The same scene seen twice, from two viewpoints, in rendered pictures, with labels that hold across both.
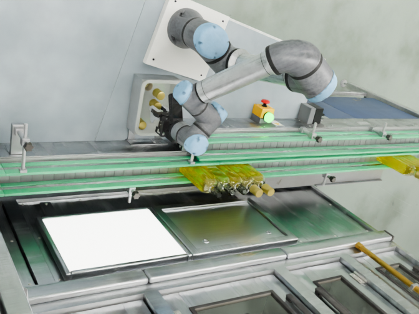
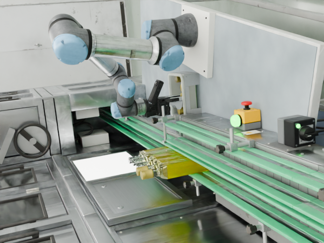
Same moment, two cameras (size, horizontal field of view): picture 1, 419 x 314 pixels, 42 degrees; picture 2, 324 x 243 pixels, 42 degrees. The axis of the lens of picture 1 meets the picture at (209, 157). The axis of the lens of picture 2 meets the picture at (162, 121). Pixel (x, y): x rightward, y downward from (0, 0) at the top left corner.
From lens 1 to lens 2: 2.99 m
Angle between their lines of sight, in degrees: 99
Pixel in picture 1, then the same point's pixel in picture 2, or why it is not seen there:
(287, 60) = not seen: hidden behind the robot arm
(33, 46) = not seen: hidden behind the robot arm
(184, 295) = (53, 192)
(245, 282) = (60, 208)
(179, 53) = (192, 52)
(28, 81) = (157, 76)
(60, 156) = (146, 120)
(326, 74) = (51, 36)
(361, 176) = not seen: outside the picture
